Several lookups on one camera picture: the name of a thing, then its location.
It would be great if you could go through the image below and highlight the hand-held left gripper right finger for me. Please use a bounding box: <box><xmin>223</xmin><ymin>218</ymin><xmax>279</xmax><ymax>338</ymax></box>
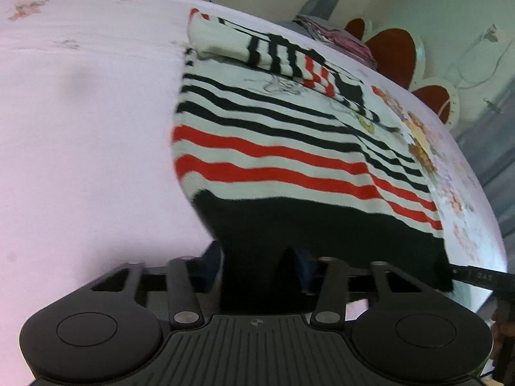
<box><xmin>282</xmin><ymin>246</ymin><xmax>437</xmax><ymax>330</ymax></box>

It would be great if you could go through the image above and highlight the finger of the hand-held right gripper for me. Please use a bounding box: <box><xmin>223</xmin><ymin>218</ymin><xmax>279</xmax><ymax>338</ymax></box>
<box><xmin>450</xmin><ymin>264</ymin><xmax>515</xmax><ymax>291</ymax></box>

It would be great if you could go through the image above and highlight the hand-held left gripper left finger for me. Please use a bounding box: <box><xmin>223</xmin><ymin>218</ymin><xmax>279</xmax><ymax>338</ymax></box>
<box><xmin>76</xmin><ymin>241</ymin><xmax>225</xmax><ymax>330</ymax></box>

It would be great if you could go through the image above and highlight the red black white striped sweater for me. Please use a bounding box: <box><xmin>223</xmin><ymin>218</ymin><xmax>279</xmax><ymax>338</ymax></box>
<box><xmin>171</xmin><ymin>7</ymin><xmax>455</xmax><ymax>314</ymax></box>

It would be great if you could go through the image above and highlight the stack of folded clothes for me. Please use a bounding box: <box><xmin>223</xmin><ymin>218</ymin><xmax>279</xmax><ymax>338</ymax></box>
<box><xmin>277</xmin><ymin>15</ymin><xmax>379</xmax><ymax>69</ymax></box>

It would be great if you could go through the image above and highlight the person's right hand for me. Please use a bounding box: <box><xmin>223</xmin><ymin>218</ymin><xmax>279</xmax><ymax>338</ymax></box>
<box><xmin>492</xmin><ymin>299</ymin><xmax>515</xmax><ymax>354</ymax></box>

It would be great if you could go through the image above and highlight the grey curtain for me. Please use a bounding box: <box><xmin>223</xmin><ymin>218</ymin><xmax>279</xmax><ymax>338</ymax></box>
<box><xmin>300</xmin><ymin>0</ymin><xmax>342</xmax><ymax>21</ymax></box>
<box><xmin>451</xmin><ymin>100</ymin><xmax>515</xmax><ymax>218</ymax></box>

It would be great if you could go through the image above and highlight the bed with pink floral sheet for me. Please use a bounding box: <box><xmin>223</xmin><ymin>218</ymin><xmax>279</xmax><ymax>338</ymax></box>
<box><xmin>0</xmin><ymin>0</ymin><xmax>510</xmax><ymax>330</ymax></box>

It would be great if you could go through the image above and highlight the red and white scalloped headboard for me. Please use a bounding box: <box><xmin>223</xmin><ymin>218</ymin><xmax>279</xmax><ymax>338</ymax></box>
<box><xmin>344</xmin><ymin>18</ymin><xmax>461</xmax><ymax>125</ymax></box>

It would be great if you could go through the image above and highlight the white cable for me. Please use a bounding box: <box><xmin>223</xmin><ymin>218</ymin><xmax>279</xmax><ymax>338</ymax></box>
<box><xmin>438</xmin><ymin>28</ymin><xmax>508</xmax><ymax>117</ymax></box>

